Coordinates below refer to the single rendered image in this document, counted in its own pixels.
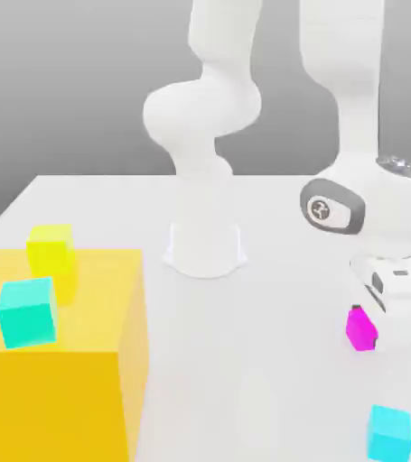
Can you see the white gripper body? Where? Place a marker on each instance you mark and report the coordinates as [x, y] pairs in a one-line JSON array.
[[396, 317]]

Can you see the small magenta cube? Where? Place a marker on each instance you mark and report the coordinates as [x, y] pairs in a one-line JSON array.
[[359, 329]]

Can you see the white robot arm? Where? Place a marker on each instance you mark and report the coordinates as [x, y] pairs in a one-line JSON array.
[[205, 108]]

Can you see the small cyan cube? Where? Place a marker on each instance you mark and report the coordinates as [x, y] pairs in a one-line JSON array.
[[389, 433]]

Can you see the small yellow cube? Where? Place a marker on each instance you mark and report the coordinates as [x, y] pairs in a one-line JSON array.
[[50, 249]]

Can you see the small turquoise cube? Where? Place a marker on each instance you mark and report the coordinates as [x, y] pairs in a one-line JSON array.
[[27, 314]]

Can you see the large yellow box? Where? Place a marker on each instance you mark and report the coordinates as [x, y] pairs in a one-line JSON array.
[[46, 397]]

